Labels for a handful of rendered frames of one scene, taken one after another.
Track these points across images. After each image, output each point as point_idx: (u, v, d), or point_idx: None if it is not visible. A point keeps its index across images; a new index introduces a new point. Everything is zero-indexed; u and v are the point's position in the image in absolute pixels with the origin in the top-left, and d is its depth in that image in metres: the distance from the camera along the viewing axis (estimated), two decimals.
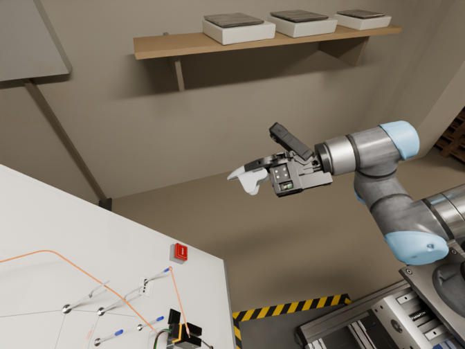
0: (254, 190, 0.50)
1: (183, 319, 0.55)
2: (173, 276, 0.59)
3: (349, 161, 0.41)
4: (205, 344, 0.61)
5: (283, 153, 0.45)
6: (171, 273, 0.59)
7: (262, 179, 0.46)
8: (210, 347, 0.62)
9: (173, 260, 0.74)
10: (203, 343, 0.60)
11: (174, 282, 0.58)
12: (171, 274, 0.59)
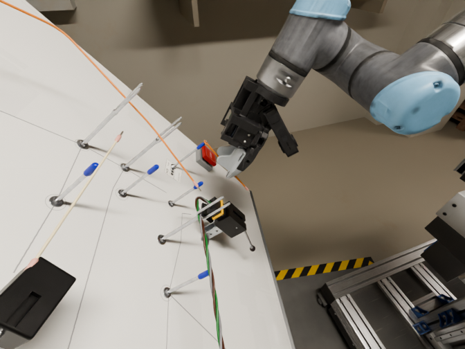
0: (222, 158, 0.46)
1: (239, 181, 0.53)
2: (212, 149, 0.49)
3: None
4: (247, 239, 0.50)
5: None
6: (210, 147, 0.49)
7: None
8: (252, 246, 0.51)
9: (201, 161, 0.63)
10: (246, 234, 0.48)
11: (216, 155, 0.50)
12: (210, 147, 0.49)
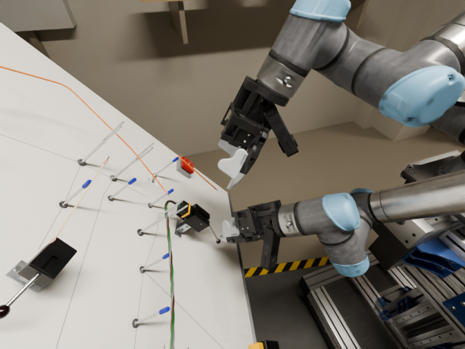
0: (223, 162, 0.44)
1: (209, 183, 0.68)
2: (185, 161, 0.62)
3: None
4: (212, 233, 0.63)
5: None
6: (183, 160, 0.62)
7: None
8: (217, 239, 0.64)
9: (180, 169, 0.76)
10: (211, 229, 0.61)
11: (188, 165, 0.63)
12: (183, 160, 0.62)
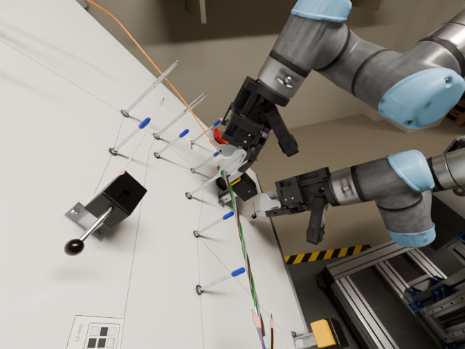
0: (223, 159, 0.45)
1: None
2: None
3: None
4: (252, 206, 0.57)
5: None
6: None
7: None
8: (254, 213, 0.58)
9: (213, 141, 0.70)
10: (252, 201, 0.56)
11: None
12: None
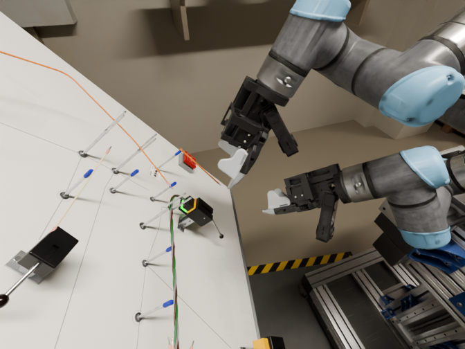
0: (223, 162, 0.44)
1: (212, 178, 0.67)
2: (188, 155, 0.61)
3: None
4: (216, 228, 0.62)
5: None
6: (185, 154, 0.61)
7: None
8: (220, 234, 0.63)
9: (182, 165, 0.75)
10: (214, 224, 0.60)
11: (191, 159, 0.62)
12: (186, 154, 0.61)
